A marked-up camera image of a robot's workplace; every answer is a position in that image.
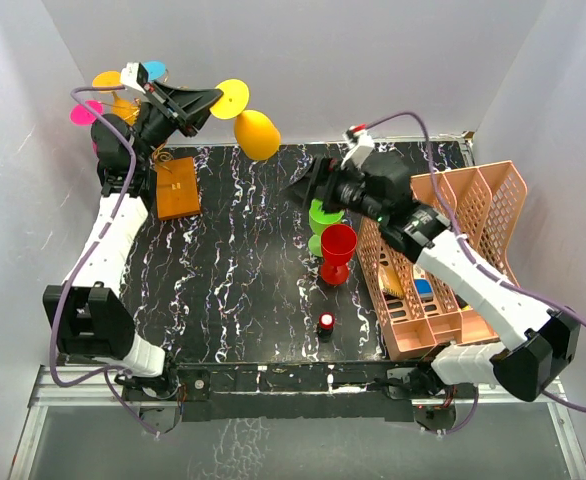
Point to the orange wine glass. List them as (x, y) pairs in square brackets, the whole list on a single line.
[(123, 108), (254, 132)]

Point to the yellow book in organizer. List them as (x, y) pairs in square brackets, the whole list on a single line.
[(389, 281)]

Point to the red black push button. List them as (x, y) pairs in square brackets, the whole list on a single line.
[(325, 326)]

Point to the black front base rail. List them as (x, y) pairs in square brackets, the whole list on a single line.
[(386, 390)]

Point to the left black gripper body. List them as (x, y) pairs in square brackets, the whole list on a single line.
[(156, 126)]

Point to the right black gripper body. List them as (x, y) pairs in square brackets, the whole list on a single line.
[(346, 189)]

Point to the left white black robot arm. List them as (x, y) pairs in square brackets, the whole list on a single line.
[(85, 313)]

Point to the pink plastic file organizer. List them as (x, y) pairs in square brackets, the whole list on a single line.
[(487, 201)]

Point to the red wine glass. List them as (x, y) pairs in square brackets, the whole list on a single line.
[(338, 245)]

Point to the magenta wine glass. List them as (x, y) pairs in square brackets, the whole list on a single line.
[(81, 116)]

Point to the green wine glass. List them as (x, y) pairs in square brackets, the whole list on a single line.
[(319, 220)]

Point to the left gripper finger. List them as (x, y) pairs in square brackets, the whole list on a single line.
[(168, 95), (192, 114)]

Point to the teal wine glass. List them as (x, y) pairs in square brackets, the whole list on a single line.
[(156, 70)]

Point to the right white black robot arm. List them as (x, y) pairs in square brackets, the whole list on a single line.
[(537, 340)]

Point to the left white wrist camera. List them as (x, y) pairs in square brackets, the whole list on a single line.
[(135, 76)]

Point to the blue white box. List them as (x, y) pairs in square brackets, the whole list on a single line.
[(422, 285)]

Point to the orange wooden rack base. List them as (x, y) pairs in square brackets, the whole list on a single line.
[(177, 192)]

